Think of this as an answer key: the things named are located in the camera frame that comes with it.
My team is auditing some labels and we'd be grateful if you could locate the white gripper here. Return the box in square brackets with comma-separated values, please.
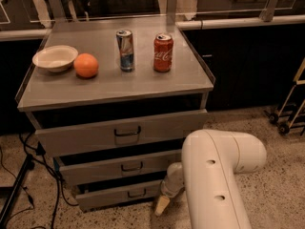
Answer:
[154, 176, 184, 216]

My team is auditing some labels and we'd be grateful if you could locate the grey bottom drawer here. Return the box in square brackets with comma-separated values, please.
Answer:
[76, 179, 161, 210]

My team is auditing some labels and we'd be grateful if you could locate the grey drawer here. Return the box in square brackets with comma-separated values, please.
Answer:
[59, 149, 182, 185]
[76, 179, 161, 210]
[36, 110, 207, 157]

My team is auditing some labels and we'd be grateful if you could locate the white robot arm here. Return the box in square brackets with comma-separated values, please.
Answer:
[154, 129, 267, 229]

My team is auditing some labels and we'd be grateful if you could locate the grey top drawer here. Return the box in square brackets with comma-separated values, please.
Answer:
[36, 110, 207, 157]

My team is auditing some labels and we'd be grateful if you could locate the grey middle drawer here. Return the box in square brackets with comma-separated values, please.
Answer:
[59, 149, 182, 185]

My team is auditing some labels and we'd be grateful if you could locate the grey metal drawer cabinet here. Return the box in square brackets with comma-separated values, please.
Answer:
[18, 16, 214, 195]

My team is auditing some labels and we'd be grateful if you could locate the black tripod leg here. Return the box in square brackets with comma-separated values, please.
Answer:
[0, 155, 34, 229]

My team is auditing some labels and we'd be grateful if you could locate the yellow wheeled cart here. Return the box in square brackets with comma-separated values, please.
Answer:
[265, 58, 305, 135]

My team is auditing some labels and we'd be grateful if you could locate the red cola can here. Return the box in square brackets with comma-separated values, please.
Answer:
[153, 32, 173, 73]

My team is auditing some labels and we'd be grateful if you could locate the orange fruit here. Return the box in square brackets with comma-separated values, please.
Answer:
[73, 53, 98, 78]

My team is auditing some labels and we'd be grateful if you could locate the blue silver energy drink can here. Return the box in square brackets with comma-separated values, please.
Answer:
[116, 30, 134, 72]

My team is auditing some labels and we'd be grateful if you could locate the white bowl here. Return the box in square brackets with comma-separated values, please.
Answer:
[32, 45, 78, 73]

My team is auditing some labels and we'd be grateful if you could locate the grey metal post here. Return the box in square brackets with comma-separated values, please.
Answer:
[166, 0, 177, 25]
[259, 0, 278, 22]
[49, 0, 67, 23]

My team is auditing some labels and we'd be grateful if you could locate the grey metal post right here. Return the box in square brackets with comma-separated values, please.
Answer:
[259, 0, 278, 22]

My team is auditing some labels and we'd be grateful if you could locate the white horizontal rail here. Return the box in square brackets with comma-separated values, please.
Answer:
[0, 15, 305, 42]

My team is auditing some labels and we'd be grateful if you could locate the grey metal post left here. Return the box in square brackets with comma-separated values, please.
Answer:
[49, 0, 67, 23]

